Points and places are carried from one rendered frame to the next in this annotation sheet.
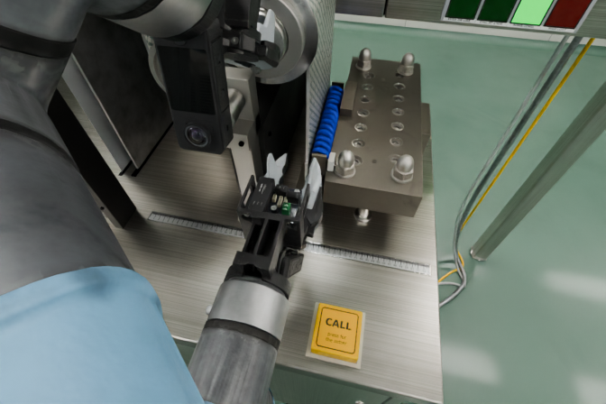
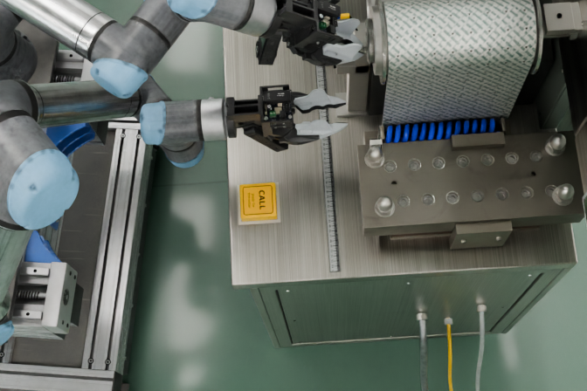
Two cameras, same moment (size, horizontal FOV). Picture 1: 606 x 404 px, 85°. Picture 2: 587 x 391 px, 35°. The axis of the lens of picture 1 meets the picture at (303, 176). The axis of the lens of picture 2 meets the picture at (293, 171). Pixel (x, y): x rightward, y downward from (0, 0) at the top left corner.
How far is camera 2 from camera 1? 137 cm
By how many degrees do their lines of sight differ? 41
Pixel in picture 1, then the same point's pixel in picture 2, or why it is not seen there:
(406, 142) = (429, 208)
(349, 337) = (254, 209)
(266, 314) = (209, 125)
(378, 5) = (576, 124)
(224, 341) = (190, 110)
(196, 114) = (260, 44)
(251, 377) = (180, 128)
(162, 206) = not seen: hidden behind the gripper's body
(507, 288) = not seen: outside the picture
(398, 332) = (272, 249)
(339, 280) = (302, 196)
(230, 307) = (207, 106)
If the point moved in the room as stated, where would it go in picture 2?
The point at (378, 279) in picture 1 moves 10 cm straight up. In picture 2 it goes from (314, 228) to (312, 213)
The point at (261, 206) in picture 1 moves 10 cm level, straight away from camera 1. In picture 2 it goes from (266, 99) to (317, 74)
